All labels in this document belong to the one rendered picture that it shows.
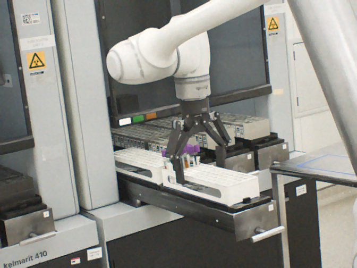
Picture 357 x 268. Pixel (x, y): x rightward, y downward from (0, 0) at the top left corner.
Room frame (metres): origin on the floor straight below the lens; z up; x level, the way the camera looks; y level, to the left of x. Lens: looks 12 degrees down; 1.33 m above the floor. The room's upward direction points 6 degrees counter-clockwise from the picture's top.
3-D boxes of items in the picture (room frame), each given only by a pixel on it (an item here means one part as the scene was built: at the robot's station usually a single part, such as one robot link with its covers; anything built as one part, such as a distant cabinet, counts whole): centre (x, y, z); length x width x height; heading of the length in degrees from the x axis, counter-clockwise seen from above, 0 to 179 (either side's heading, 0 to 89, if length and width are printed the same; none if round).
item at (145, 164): (2.03, 0.10, 0.83); 0.30 x 0.10 x 0.06; 33
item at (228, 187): (1.77, -0.07, 0.83); 0.30 x 0.10 x 0.06; 33
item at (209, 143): (2.22, -0.14, 0.85); 0.12 x 0.02 x 0.06; 122
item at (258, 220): (1.88, 0.00, 0.78); 0.73 x 0.14 x 0.09; 33
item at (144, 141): (2.25, 0.06, 0.85); 0.12 x 0.02 x 0.06; 124
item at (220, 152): (1.83, -0.11, 0.88); 0.03 x 0.01 x 0.07; 33
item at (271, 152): (2.50, -0.14, 0.78); 0.73 x 0.14 x 0.09; 33
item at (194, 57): (1.78, -0.05, 1.20); 0.13 x 0.11 x 0.16; 128
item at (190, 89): (1.79, -0.06, 1.09); 0.09 x 0.09 x 0.06
